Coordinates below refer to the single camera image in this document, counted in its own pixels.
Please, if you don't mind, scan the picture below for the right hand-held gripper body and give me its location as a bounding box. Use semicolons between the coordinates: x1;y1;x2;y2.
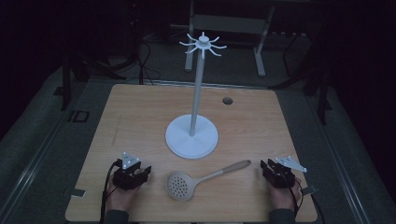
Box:
262;155;308;189

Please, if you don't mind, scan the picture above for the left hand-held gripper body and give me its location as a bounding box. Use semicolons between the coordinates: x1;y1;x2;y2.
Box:
112;151;149;191

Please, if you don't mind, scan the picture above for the person's left hand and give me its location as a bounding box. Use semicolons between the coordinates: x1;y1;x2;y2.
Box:
106;180;142;213

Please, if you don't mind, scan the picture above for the person's right hand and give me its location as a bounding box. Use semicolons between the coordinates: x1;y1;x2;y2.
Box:
268;176;303;213

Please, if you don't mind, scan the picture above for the silver tape tab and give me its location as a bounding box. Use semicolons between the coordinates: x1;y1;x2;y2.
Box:
70;188;87;199
301;185;318;196

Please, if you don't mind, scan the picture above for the beige slotted spoon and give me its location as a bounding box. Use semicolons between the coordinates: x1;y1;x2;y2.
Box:
166;159;252;202

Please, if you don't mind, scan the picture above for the white hook rack stand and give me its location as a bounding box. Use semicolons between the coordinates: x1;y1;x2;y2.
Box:
164;31;228;161

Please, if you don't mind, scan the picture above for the dark metal stand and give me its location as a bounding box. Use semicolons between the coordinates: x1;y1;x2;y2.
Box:
53;52;129;112
274;40;332;126

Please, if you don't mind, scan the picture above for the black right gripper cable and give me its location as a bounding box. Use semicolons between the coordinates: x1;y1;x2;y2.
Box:
289;178;304;218

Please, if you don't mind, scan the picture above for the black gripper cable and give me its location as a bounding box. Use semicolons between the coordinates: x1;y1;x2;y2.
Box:
289;178;304;218
99;159;123;224

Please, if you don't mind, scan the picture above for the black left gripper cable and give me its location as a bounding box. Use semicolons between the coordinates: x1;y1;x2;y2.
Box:
99;159;123;224

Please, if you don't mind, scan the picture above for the black floor cable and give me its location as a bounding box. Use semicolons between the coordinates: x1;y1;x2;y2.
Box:
135;36;163;86

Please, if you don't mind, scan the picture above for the grey metal table frame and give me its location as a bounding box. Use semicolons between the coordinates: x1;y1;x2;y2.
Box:
184;0;276;78

